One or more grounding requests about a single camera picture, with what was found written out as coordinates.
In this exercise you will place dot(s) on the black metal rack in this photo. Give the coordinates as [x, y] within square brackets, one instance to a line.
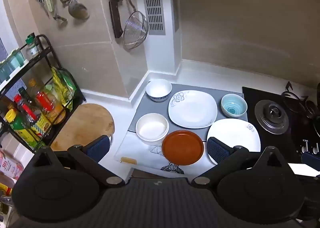
[47, 50]

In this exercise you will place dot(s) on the black glass gas stove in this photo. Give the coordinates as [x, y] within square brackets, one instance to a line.
[252, 95]

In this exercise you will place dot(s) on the round metal stove burner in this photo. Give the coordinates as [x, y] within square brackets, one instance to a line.
[272, 118]

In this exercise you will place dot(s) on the stove knob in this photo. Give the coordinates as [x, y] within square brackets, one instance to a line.
[316, 148]
[305, 147]

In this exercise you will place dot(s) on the green-capped spice jar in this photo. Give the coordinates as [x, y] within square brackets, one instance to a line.
[32, 46]

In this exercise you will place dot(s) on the white square plate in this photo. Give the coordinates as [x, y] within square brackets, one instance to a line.
[237, 135]

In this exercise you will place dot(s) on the dark bottle with red cap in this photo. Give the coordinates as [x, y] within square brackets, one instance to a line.
[26, 110]

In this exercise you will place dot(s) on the grey and white dish mat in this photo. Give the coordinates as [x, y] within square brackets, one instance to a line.
[147, 108]

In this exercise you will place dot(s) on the grey vent grille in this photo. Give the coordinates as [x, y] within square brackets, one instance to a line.
[153, 3]

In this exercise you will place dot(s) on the yellow green snack bag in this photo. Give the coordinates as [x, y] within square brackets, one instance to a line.
[62, 85]

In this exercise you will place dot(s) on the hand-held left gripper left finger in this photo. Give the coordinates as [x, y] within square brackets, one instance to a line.
[98, 146]

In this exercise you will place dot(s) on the square plate with grey flowers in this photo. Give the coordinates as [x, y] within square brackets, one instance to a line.
[192, 110]

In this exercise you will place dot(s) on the dark cleaver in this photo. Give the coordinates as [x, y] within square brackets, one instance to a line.
[115, 8]

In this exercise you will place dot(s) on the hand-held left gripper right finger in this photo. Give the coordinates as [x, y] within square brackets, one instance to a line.
[218, 149]

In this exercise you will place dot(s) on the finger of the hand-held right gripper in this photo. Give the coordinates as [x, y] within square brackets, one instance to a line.
[310, 157]

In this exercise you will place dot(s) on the teal jar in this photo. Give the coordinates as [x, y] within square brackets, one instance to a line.
[15, 59]
[3, 70]

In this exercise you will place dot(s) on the round wooden cutting board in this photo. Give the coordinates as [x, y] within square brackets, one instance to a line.
[82, 123]

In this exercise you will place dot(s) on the oil bottle with red label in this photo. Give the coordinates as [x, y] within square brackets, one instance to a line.
[48, 104]

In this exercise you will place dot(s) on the black pot support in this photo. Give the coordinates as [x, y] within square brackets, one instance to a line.
[297, 99]

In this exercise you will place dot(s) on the white bowl with blue pattern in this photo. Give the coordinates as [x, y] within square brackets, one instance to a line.
[158, 88]

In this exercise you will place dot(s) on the plain white straight-sided bowl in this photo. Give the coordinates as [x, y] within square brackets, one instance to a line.
[151, 128]

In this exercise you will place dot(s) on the teal glazed bowl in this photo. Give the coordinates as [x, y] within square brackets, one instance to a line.
[233, 105]

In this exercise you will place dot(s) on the green bottle with yellow cap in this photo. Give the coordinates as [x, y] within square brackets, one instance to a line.
[21, 129]

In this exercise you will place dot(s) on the pink package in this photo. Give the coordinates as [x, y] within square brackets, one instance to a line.
[8, 165]

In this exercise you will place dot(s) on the brown round plate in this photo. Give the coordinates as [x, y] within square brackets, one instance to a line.
[182, 146]

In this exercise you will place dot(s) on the metal mesh strainer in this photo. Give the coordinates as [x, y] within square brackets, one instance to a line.
[135, 28]

